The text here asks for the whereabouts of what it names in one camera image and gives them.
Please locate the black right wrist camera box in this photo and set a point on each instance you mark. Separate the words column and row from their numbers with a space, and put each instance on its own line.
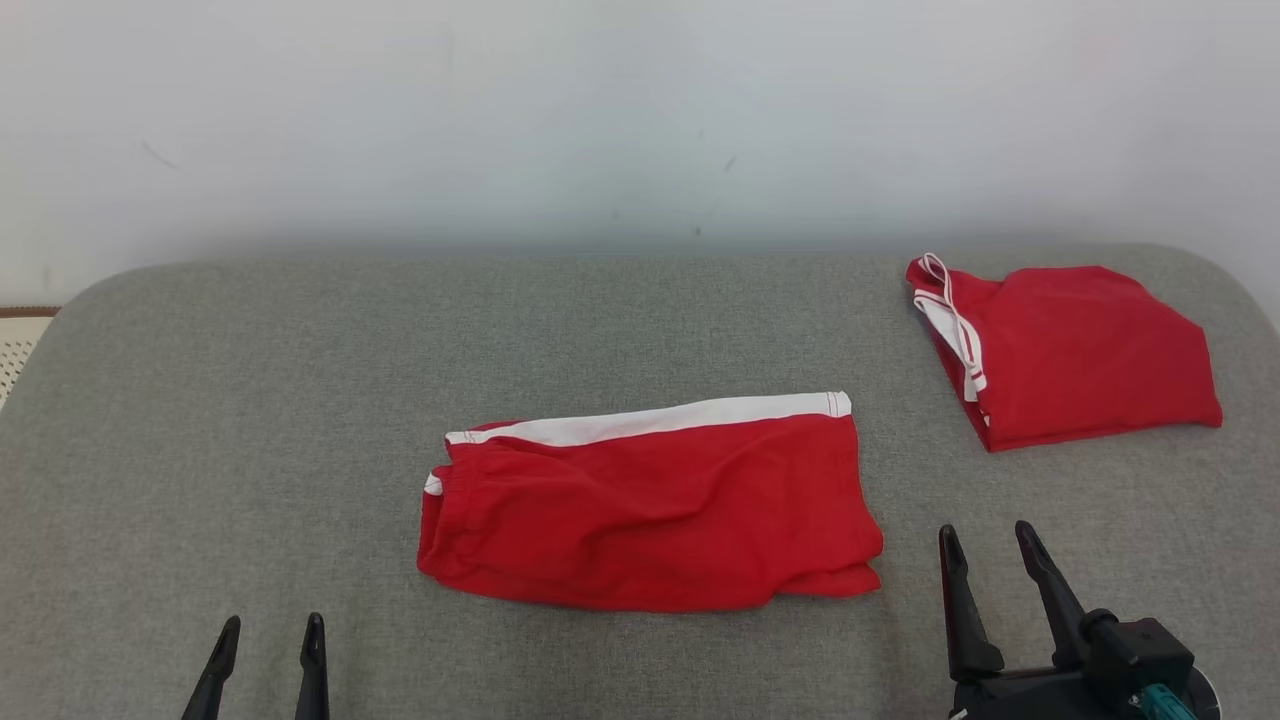
column 1140, row 650

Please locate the red shorts with white stripe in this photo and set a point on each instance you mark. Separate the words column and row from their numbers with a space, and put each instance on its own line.
column 650, row 510

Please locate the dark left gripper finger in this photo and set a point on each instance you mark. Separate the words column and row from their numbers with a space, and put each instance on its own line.
column 215, row 670
column 313, row 670

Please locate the white laundry basket brown rim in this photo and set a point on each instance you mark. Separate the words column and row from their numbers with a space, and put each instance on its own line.
column 18, row 350

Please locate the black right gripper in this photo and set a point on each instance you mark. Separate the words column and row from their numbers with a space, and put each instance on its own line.
column 1030, row 700

